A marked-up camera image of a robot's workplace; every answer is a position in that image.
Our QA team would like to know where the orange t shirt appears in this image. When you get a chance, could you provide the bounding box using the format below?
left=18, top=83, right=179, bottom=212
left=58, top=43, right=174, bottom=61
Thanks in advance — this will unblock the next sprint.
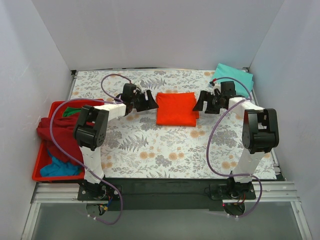
left=156, top=92, right=199, bottom=127

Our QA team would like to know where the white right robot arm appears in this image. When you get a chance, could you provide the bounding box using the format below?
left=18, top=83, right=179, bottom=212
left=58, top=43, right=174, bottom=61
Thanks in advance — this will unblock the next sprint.
left=192, top=77, right=280, bottom=199

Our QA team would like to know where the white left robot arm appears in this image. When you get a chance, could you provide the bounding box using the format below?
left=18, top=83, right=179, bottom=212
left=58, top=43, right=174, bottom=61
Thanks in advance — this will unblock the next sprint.
left=73, top=83, right=159, bottom=200

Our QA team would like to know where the folded teal t shirt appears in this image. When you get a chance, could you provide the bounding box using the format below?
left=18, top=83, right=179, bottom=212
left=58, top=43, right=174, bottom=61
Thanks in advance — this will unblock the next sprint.
left=212, top=63, right=254, bottom=98

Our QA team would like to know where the green t shirt in bin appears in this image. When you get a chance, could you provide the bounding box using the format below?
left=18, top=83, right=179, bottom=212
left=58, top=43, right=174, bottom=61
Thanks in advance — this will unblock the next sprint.
left=62, top=106, right=81, bottom=117

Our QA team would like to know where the dark red t shirt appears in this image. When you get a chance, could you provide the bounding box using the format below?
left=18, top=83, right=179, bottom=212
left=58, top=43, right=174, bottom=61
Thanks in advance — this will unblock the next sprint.
left=36, top=113, right=83, bottom=166

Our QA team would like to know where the red plastic bin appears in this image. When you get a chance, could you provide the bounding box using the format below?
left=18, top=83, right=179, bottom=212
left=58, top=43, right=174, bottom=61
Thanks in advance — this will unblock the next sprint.
left=32, top=100, right=103, bottom=182

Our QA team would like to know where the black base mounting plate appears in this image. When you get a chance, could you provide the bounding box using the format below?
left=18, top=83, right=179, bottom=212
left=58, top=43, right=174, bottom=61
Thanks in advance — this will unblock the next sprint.
left=77, top=178, right=258, bottom=211

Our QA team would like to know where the blue t shirt in bin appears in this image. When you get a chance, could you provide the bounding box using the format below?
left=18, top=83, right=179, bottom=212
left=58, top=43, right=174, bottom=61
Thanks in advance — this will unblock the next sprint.
left=40, top=156, right=81, bottom=177

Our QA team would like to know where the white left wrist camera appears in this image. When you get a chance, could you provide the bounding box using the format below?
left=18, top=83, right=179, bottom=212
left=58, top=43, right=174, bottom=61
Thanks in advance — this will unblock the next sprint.
left=134, top=84, right=145, bottom=94

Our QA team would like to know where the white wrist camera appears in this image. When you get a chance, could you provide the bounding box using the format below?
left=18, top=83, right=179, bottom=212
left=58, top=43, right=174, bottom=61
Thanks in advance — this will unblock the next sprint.
left=209, top=79, right=221, bottom=95
left=134, top=84, right=145, bottom=94

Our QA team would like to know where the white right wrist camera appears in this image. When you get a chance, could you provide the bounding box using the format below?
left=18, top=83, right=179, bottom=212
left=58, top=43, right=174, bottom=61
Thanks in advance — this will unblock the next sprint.
left=209, top=79, right=221, bottom=95

